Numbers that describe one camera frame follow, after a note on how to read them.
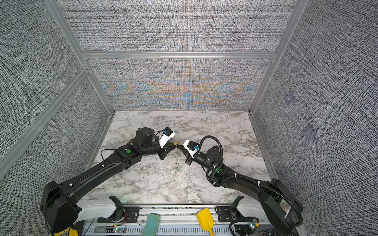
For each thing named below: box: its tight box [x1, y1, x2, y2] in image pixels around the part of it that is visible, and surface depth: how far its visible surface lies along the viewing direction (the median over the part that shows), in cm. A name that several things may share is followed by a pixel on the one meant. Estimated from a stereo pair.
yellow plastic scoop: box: [196, 207, 215, 236], surface depth 73 cm
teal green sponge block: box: [141, 213, 160, 236], surface depth 72 cm
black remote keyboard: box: [258, 228, 284, 236], surface depth 69 cm
